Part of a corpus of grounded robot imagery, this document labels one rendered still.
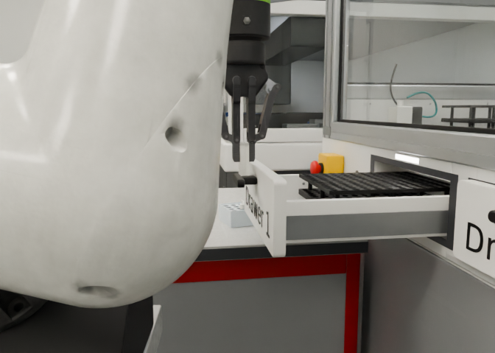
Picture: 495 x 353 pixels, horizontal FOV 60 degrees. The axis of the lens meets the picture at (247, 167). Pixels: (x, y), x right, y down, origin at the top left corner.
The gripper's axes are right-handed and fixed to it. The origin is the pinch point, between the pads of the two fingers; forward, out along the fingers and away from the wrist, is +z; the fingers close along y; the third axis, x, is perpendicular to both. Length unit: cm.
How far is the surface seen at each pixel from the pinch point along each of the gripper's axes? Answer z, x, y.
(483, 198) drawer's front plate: 2.0, 25.6, -26.8
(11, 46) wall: -76, -434, 192
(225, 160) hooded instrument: 9, -77, -4
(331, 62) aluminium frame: -21, -37, -29
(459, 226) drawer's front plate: 6.9, 21.3, -26.8
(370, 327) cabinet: 37.3, -8.1, -28.5
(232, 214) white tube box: 14.1, -19.3, -0.1
